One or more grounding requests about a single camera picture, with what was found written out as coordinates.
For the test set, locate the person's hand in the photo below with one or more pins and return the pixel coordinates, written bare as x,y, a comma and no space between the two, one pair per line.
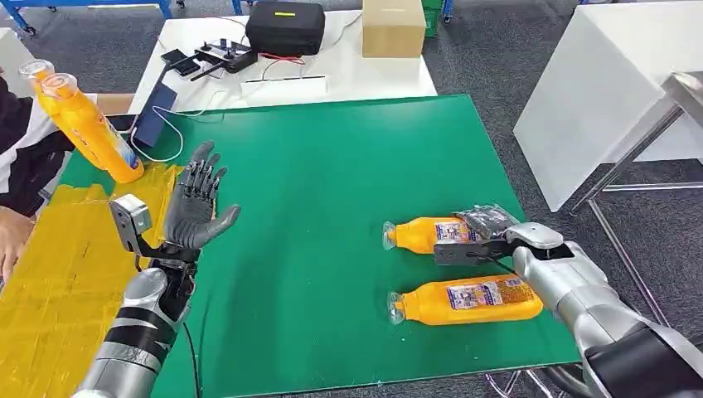
14,236

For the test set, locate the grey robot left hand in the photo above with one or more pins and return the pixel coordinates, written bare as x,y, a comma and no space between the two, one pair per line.
189,219

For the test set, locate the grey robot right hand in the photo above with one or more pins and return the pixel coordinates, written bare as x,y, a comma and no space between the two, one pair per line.
486,219

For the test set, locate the orange drink bottle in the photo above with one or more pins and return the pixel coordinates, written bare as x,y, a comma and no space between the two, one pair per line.
417,233
428,305
35,70
99,143

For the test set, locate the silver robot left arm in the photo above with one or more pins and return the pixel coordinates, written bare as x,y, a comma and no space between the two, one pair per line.
140,296

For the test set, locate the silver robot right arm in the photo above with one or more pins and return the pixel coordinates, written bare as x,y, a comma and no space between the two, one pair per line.
571,291

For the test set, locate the person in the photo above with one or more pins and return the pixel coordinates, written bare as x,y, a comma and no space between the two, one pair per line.
27,159

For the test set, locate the dark blue tablet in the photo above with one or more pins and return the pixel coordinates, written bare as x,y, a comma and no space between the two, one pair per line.
156,112

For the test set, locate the green mat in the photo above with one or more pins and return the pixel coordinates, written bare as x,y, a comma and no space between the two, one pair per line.
329,165

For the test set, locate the black phone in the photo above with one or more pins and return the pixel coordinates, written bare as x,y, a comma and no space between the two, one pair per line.
180,61

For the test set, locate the large white table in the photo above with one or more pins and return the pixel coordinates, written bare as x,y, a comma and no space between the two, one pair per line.
593,93

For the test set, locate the black remote controller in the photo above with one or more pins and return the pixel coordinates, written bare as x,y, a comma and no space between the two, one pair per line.
228,56

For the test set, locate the small white table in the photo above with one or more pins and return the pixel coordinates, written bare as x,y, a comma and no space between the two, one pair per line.
14,55

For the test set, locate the green crate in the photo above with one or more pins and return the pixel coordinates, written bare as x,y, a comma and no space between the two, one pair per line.
431,16

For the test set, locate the brown cardboard box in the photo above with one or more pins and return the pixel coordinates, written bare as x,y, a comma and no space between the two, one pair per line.
392,30

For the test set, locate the black carrying case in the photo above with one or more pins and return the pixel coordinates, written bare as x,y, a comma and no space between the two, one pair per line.
285,27

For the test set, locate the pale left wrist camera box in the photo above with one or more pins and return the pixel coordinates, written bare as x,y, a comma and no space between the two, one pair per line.
130,217

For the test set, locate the blue metal frame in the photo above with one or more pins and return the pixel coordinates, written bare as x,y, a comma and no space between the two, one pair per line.
82,2

